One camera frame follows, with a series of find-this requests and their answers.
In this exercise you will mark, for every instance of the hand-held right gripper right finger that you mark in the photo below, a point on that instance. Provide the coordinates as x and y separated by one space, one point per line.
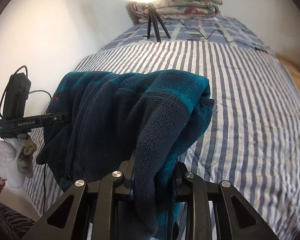
180 177

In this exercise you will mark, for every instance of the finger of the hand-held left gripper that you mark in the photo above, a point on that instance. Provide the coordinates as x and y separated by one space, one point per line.
56 118

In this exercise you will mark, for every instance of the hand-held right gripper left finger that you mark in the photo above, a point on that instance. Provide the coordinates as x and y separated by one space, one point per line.
130 172

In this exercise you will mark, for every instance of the teal plaid fleece jacket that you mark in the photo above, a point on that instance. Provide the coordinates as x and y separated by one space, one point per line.
115 120

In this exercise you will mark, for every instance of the person's left hand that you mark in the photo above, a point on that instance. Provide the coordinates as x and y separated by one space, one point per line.
7 160

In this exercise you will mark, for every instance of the blue striped bed quilt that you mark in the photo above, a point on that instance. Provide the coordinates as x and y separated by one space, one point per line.
240 130

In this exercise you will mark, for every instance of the person's striped pants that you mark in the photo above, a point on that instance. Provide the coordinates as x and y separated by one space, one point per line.
12 220

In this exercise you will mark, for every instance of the black tripod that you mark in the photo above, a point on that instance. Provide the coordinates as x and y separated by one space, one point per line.
155 27

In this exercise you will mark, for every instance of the folded floral quilt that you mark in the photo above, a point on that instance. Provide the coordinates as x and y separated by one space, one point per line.
185 3

